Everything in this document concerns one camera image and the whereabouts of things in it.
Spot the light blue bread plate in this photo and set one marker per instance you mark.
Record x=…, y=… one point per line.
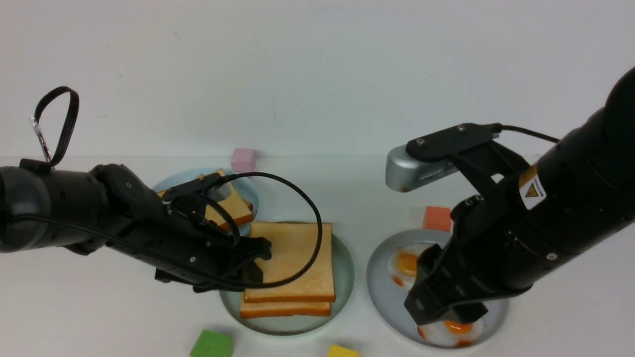
x=245, y=191

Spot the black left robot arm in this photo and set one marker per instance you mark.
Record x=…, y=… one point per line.
x=43, y=207

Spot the front fried egg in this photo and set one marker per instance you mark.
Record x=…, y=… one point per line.
x=450, y=334

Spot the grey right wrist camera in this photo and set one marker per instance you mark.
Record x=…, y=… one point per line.
x=405, y=174

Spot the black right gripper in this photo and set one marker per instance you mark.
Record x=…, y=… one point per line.
x=501, y=246

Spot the fried egg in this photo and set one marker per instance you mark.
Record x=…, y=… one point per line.
x=402, y=264
x=450, y=334

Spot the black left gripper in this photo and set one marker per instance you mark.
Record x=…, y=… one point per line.
x=175, y=236

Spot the rear fried egg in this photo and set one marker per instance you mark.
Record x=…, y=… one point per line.
x=402, y=264

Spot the mint green centre plate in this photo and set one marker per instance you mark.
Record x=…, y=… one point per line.
x=344, y=278

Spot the grey egg plate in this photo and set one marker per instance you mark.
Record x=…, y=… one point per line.
x=388, y=298

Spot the orange foam cube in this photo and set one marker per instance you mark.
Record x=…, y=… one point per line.
x=437, y=218

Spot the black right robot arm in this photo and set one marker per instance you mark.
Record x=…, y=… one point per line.
x=593, y=195

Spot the yellow foam cube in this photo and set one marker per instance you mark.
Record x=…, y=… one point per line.
x=339, y=351

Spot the pink foam cube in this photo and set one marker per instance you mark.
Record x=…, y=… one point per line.
x=243, y=160

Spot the green foam cube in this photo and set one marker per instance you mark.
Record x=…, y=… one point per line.
x=212, y=344

